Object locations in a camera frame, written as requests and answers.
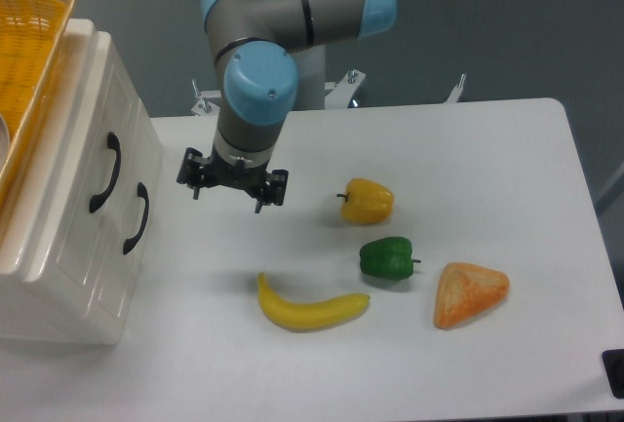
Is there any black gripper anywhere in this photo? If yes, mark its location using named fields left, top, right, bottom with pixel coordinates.
left=176, top=147, right=289, bottom=213

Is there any orange triangular toy bread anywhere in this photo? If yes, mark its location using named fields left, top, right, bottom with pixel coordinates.
left=433, top=262, right=510, bottom=329

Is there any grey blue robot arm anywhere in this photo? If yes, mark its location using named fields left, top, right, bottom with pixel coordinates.
left=177, top=0, right=398, bottom=207

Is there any white drawer cabinet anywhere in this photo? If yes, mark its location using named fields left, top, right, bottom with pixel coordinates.
left=1, top=19, right=163, bottom=344

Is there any yellow toy bell pepper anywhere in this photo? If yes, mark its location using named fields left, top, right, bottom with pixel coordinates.
left=336, top=178, right=395, bottom=225

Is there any yellow toy banana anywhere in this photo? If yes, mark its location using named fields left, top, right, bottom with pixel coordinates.
left=256, top=273, right=371, bottom=332

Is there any green toy bell pepper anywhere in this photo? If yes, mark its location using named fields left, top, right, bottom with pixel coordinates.
left=359, top=236, right=419, bottom=281

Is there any metal bowl rim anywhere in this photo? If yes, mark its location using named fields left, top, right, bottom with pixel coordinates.
left=0, top=116, right=11, bottom=170

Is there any yellow woven basket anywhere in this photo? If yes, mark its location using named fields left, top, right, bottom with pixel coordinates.
left=1, top=0, right=75, bottom=200

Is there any black corner device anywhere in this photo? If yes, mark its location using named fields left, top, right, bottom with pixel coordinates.
left=602, top=349, right=624, bottom=400

